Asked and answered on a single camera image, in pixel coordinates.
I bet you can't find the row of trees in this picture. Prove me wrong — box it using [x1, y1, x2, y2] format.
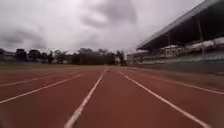
[0, 47, 128, 66]

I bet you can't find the red running track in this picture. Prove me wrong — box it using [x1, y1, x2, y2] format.
[0, 65, 224, 128]

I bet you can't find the roofed grandstand building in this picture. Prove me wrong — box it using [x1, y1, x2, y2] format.
[126, 0, 224, 75]

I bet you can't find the grass field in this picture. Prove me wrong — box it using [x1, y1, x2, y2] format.
[0, 62, 88, 71]

